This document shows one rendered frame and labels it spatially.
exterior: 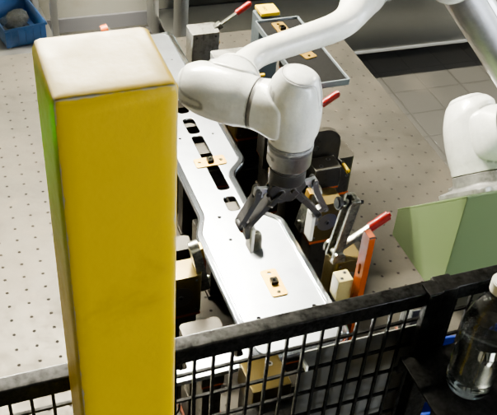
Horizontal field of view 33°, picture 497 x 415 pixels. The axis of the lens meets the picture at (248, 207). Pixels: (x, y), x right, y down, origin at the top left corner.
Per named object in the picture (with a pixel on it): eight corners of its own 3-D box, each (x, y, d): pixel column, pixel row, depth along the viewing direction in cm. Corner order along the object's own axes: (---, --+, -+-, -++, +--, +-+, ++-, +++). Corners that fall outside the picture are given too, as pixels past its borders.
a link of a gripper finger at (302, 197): (283, 183, 175) (288, 178, 174) (311, 207, 182) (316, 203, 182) (289, 194, 172) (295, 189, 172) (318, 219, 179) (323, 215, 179)
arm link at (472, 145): (464, 176, 248) (449, 103, 249) (525, 164, 237) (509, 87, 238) (441, 179, 235) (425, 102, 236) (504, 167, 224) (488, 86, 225)
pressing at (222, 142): (105, 40, 271) (105, 36, 270) (173, 32, 277) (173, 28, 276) (255, 367, 173) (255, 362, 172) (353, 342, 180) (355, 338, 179)
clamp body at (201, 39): (184, 120, 291) (185, 24, 267) (217, 115, 294) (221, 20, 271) (190, 132, 286) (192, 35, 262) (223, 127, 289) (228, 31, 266)
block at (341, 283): (313, 377, 209) (332, 271, 185) (326, 374, 210) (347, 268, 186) (319, 389, 206) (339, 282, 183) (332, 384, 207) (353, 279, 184)
